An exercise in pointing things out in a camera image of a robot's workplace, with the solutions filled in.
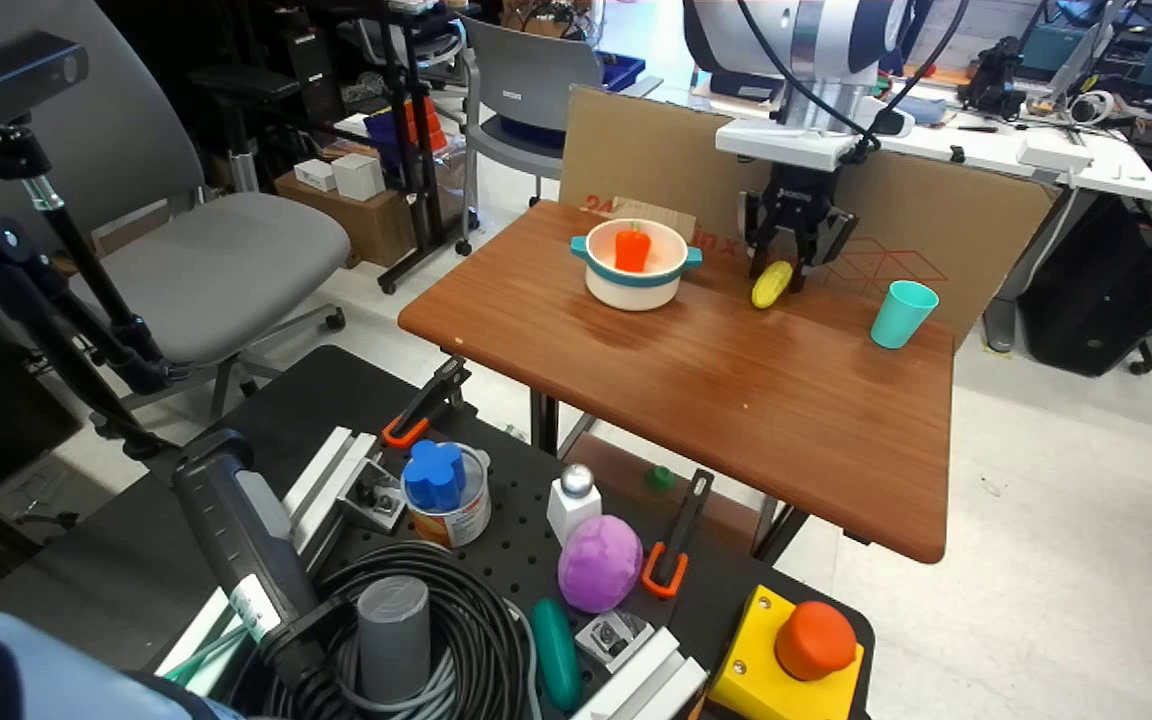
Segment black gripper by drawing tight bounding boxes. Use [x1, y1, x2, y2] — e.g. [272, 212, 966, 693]
[734, 170, 864, 295]

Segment yellow toy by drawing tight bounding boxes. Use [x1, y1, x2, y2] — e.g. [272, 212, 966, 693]
[747, 256, 800, 316]

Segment blue toy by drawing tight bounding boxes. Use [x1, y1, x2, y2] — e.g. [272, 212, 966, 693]
[400, 436, 467, 516]

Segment brown wooden table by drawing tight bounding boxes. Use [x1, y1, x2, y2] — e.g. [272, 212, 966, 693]
[395, 198, 958, 567]

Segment teal plastic cup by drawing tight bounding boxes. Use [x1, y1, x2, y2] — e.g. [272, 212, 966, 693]
[868, 275, 942, 357]

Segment small orange cup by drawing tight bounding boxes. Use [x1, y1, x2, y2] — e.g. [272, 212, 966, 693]
[610, 224, 654, 275]

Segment cardboard back panel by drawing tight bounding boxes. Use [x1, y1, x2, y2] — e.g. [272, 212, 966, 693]
[555, 84, 1061, 357]

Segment orange black clamp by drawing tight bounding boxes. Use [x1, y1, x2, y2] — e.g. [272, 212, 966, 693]
[637, 467, 719, 606]
[381, 357, 472, 458]

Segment white desk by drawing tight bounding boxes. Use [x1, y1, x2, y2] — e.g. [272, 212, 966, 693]
[868, 77, 1152, 231]

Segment white bottle silver cap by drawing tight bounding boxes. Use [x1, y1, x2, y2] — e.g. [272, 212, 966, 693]
[545, 460, 609, 550]

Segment purple ball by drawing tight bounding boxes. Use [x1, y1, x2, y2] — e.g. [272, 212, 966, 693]
[555, 511, 649, 617]

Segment orange stop button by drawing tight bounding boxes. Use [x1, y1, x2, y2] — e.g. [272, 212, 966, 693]
[770, 595, 860, 686]

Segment black metal stand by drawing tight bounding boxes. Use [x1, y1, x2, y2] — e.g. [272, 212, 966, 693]
[372, 0, 472, 295]

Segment black perforated breadboard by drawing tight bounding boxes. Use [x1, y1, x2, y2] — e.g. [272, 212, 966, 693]
[220, 396, 793, 720]

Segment brown cardboard box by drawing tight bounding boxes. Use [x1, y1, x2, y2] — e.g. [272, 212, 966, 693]
[272, 163, 429, 273]

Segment yellow emergency stop box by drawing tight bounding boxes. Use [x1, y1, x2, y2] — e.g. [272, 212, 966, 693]
[707, 581, 868, 720]

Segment aluminium extrusion bar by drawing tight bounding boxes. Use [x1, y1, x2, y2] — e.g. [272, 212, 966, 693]
[571, 621, 710, 720]
[275, 425, 385, 573]

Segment grey cylinder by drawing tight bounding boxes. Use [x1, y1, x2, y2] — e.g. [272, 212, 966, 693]
[353, 573, 435, 708]

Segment grey office chair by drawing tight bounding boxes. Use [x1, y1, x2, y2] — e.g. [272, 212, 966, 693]
[0, 0, 357, 432]

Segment black handheld device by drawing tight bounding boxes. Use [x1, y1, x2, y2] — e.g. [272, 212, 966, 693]
[170, 445, 326, 643]

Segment black tripod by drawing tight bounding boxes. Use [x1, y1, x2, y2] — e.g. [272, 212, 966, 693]
[0, 115, 193, 463]

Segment black cart top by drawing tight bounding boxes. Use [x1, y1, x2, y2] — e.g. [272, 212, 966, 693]
[0, 342, 878, 720]

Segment light blue white object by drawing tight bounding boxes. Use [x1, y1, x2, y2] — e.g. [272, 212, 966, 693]
[0, 606, 249, 720]

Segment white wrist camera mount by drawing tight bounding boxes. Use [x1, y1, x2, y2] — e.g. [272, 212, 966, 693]
[710, 115, 872, 178]

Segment white pot teal handles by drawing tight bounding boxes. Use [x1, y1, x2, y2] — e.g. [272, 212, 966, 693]
[562, 218, 707, 316]

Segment grey chair black frame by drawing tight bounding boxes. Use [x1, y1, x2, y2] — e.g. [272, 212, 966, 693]
[460, 14, 609, 183]

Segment small grey mount block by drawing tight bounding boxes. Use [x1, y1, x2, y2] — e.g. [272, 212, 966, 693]
[571, 608, 654, 673]

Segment teal tool handle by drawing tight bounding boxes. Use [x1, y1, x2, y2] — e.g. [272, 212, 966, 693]
[529, 595, 582, 717]

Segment black cable coil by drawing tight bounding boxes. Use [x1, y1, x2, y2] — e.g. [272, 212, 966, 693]
[251, 540, 551, 720]

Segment black stereo camera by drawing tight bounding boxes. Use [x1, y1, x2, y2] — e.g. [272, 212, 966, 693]
[0, 31, 91, 153]

